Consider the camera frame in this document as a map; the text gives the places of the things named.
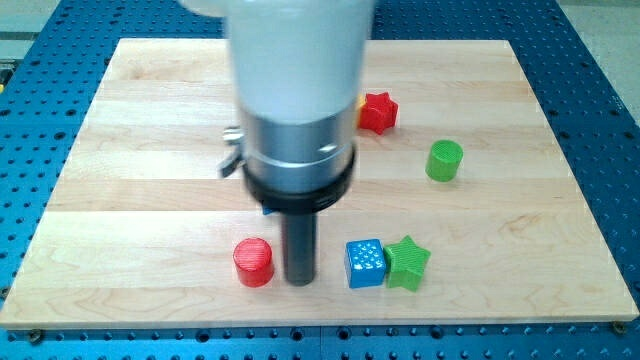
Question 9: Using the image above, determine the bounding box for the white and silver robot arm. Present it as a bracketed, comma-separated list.
[180, 0, 376, 286]

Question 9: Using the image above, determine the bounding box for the red star block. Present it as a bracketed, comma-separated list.
[358, 92, 399, 135]

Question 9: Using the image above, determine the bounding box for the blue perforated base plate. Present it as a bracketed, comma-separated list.
[1, 1, 639, 359]

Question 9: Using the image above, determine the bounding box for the blue cube block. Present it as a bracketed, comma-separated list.
[344, 239, 387, 289]

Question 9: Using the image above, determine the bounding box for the green cylinder block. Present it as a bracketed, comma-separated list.
[425, 139, 464, 182]

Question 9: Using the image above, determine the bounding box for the yellow block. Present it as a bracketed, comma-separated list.
[355, 94, 366, 128]

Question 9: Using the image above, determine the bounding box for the green star block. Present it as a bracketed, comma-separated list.
[383, 235, 431, 292]

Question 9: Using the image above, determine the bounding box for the wooden board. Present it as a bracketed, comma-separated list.
[1, 39, 639, 329]

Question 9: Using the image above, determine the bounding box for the red cylinder block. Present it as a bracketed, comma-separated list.
[233, 238, 275, 288]

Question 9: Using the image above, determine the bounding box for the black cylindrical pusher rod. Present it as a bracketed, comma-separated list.
[281, 213, 317, 286]

